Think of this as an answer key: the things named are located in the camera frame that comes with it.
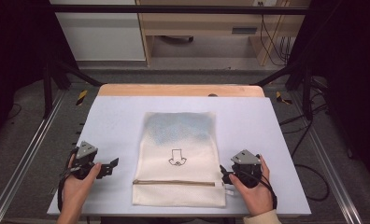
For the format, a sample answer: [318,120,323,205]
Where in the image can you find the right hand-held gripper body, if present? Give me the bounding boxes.
[229,149,263,189]

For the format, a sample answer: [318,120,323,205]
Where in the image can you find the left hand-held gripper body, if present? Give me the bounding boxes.
[68,140,105,181]

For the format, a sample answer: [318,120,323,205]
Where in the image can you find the cream mesh laundry bag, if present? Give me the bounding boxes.
[131,110,235,208]

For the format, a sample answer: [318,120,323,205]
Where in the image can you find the person's right hand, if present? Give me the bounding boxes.
[228,154,277,217]

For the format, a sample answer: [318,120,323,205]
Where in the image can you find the person's left hand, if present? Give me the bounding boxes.
[61,154,103,217]

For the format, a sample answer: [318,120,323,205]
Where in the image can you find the white table mat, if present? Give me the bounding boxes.
[46,95,312,218]

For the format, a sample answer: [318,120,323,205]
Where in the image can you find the yellow black tape strip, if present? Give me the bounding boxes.
[275,91,293,105]
[76,90,89,106]

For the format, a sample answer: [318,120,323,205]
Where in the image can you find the black metal stand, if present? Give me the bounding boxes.
[42,57,104,119]
[252,58,316,121]

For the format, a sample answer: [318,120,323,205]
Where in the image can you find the wooden table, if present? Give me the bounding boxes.
[97,82,266,98]

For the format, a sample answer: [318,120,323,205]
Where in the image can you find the white cabinet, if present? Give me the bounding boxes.
[49,0,147,63]

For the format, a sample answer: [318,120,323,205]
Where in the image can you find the black curtain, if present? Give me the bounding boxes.
[286,0,370,189]
[0,0,78,149]

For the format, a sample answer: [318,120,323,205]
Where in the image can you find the light wooden desk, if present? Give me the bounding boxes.
[135,0,312,67]

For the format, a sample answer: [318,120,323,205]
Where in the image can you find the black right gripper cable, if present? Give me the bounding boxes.
[244,169,278,210]

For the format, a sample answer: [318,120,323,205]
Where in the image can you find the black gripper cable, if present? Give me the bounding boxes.
[244,169,278,210]
[57,147,82,213]

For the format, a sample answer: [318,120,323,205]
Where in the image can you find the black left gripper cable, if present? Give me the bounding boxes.
[57,147,82,213]

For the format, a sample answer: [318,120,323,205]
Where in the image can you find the aluminium floor rail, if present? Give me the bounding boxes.
[0,89,66,224]
[289,91,364,224]

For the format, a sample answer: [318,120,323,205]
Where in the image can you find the thin black floor cable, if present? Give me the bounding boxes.
[6,103,22,121]

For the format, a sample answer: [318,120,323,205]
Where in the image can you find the black hanging desk cables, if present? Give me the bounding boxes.
[259,1,292,66]

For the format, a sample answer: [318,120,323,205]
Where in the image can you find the black horizontal frame bar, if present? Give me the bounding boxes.
[48,4,312,16]

